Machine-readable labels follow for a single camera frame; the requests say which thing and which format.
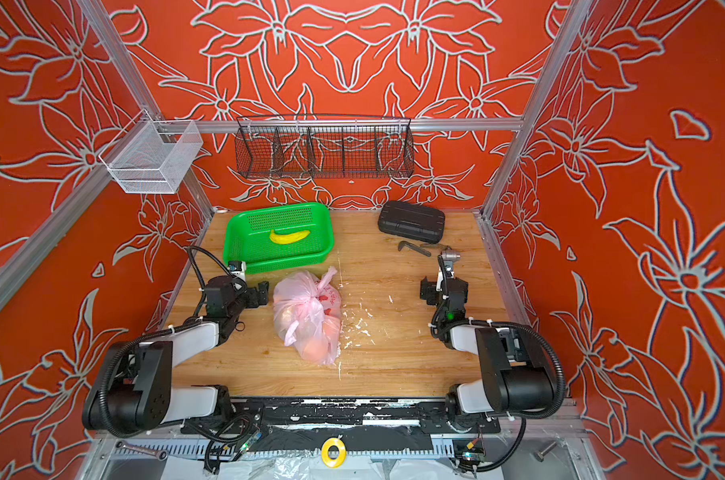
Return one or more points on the white mesh wall basket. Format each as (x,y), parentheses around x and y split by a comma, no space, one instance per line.
(144,160)

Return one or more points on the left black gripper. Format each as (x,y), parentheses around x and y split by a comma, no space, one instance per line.
(256,293)

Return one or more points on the black hex key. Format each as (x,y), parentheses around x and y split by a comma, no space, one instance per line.
(414,247)

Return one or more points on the pink plastic bag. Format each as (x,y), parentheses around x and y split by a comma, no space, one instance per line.
(308,316)

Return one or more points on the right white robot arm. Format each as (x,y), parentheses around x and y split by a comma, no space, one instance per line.
(521,374)

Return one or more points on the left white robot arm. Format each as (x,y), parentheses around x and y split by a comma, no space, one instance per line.
(134,391)

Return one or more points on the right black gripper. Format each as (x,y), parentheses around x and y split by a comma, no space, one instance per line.
(449,274)

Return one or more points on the yellow tape roll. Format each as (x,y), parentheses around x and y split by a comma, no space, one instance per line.
(333,453)

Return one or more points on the metal drill chuck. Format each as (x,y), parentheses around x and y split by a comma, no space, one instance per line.
(450,255)

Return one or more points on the black wire wall basket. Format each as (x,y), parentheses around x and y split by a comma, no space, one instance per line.
(329,147)

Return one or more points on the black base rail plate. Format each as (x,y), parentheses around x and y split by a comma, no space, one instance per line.
(430,415)

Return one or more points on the yellow banana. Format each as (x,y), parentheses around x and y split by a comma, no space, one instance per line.
(290,238)

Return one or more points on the black plastic case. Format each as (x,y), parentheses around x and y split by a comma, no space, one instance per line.
(416,222)

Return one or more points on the green plastic basket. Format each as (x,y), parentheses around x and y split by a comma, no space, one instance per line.
(247,238)

